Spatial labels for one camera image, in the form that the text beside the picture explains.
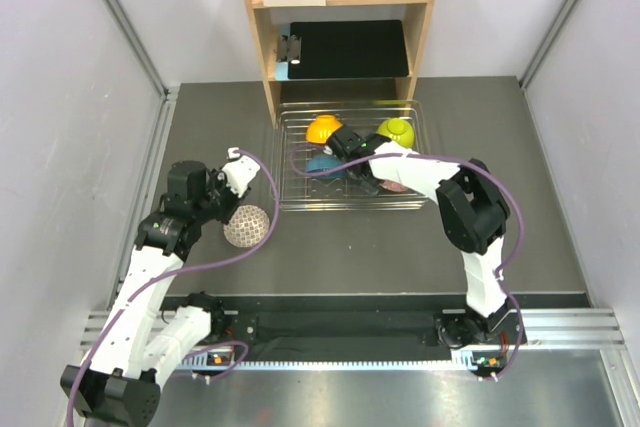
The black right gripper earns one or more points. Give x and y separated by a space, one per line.
371 186

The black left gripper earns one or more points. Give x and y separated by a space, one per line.
234 202

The patterned white floral bowl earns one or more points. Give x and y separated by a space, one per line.
393 186

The blue bowl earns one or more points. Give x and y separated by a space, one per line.
322 162

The green bowl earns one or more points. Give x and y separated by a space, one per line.
399 130

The orange bowl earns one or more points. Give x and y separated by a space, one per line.
321 129

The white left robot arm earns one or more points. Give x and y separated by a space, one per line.
121 378

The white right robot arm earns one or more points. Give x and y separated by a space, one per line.
473 214

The black clipboard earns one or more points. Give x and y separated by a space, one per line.
333 50

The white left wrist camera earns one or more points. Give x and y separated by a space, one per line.
239 170

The metal wire dish rack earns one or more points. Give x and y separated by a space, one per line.
290 150

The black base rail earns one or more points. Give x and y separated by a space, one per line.
359 328

